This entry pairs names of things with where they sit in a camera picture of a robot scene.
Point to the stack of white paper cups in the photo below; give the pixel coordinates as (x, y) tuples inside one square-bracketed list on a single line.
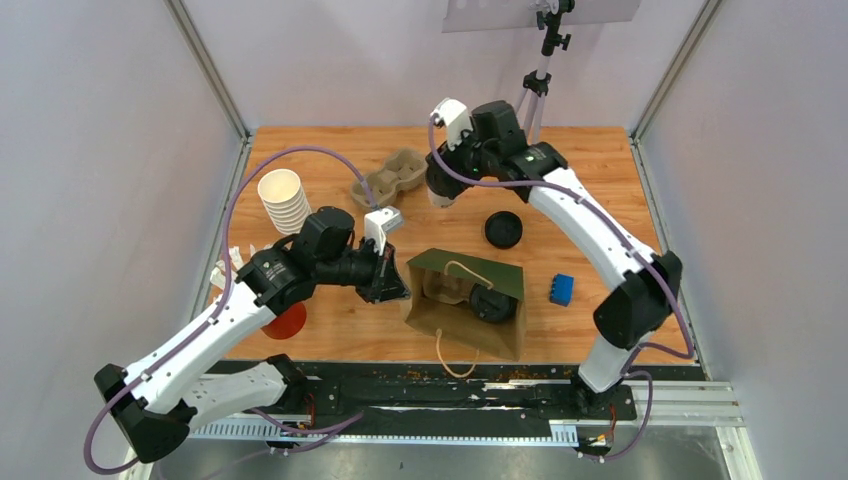
[(284, 199)]

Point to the blue toy brick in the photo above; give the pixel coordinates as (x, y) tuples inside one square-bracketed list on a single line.
[(561, 290)]

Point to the stack of black lids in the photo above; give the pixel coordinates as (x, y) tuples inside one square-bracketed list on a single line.
[(503, 229)]

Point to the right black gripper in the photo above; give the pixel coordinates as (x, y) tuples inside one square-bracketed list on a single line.
[(442, 180)]

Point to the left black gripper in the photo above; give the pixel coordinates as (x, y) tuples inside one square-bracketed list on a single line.
[(396, 290)]

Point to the white paper coffee cup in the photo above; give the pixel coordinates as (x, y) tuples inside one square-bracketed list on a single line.
[(440, 201)]

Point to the green paper bag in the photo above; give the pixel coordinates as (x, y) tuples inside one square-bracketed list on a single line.
[(456, 323)]

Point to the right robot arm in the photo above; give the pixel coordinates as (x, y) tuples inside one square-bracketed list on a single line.
[(643, 285)]

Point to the cardboard cup carrier tray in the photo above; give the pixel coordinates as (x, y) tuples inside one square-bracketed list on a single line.
[(402, 171)]

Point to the red cup holder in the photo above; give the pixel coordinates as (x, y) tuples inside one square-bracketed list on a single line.
[(288, 324)]

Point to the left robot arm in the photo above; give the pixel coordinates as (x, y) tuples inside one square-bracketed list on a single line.
[(162, 398)]

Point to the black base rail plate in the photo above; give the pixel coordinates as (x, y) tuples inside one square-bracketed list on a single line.
[(423, 400)]

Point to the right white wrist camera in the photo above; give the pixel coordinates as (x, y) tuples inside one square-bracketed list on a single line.
[(454, 117)]

